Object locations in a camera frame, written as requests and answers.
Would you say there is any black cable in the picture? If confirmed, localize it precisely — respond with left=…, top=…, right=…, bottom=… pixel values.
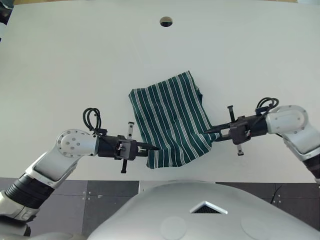
left=254, top=97, right=280, bottom=116
left=82, top=107, right=109, bottom=138

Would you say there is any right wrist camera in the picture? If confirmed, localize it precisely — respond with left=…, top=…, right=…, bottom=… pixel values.
left=229, top=116, right=251, bottom=145

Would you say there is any green white striped T-shirt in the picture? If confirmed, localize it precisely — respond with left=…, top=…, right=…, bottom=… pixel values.
left=128, top=70, right=221, bottom=170

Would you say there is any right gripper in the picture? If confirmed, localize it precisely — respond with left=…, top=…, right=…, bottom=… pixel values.
left=204, top=105, right=269, bottom=156

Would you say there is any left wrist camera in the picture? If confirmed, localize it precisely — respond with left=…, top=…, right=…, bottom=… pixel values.
left=114, top=139, right=139, bottom=161

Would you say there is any robot body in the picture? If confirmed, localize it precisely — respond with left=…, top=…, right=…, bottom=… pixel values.
left=32, top=179, right=320, bottom=240

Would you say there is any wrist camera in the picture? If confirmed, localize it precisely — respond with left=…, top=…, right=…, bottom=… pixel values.
left=114, top=139, right=139, bottom=161
left=229, top=116, right=251, bottom=145

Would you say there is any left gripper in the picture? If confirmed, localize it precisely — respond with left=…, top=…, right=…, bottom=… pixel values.
left=97, top=121, right=161, bottom=174

